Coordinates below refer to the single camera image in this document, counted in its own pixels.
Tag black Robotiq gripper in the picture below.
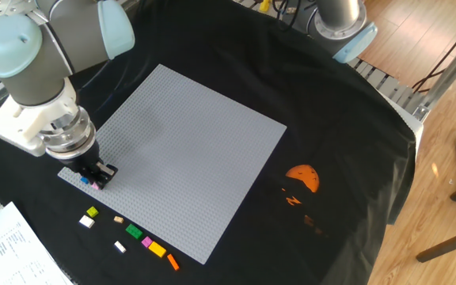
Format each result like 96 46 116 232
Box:
59 141 119 191

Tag wide white Lego brick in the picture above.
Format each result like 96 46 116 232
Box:
78 215 96 230

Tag dark green Lego brick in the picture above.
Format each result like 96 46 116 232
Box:
125 223 144 240

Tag grey Lego baseplate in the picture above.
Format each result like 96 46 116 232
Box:
57 63 287 265

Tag yellow Lego brick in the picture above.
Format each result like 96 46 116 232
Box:
148 241 168 258

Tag orange narrow Lego brick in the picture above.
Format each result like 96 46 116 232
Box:
166 253 181 272

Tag white printed paper sheets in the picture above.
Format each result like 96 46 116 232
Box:
0 201 74 285

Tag black cloth with orange print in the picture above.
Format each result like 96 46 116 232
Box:
0 0 417 285

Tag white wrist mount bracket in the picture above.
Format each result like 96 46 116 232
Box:
0 77 79 158

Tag aluminium frame post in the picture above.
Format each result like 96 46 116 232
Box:
412 35 456 122

